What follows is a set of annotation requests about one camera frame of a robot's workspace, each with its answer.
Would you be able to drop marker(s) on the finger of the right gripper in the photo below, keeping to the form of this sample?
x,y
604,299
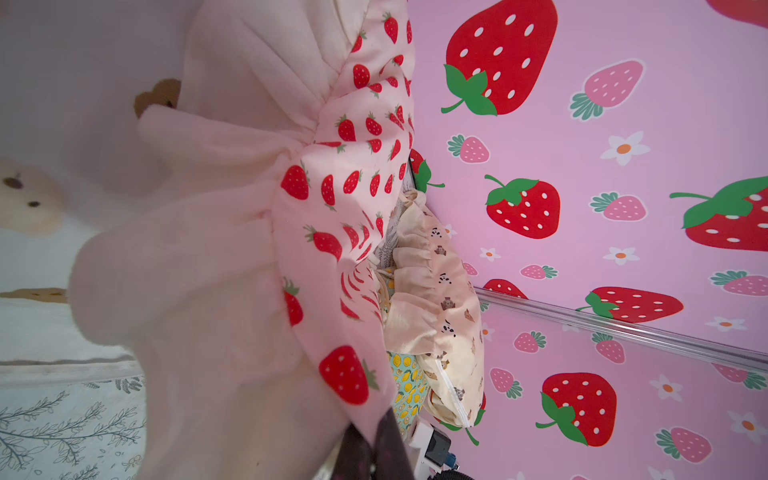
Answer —
x,y
384,459

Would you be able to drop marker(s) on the lemon print pillowcase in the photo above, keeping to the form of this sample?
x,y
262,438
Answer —
x,y
411,390

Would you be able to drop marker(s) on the cream animal print ruffled pillowcase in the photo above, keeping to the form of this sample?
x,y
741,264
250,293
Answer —
x,y
431,310

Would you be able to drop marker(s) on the red strawberry print ruffled pillowcase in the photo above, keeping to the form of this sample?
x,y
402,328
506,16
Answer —
x,y
249,300

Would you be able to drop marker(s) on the cream bear print pillow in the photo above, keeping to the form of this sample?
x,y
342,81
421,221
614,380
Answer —
x,y
75,77

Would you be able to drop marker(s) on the grey fern print table cloth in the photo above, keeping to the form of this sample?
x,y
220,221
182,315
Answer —
x,y
72,420

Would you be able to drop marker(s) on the right aluminium frame post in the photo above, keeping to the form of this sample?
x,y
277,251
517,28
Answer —
x,y
659,339

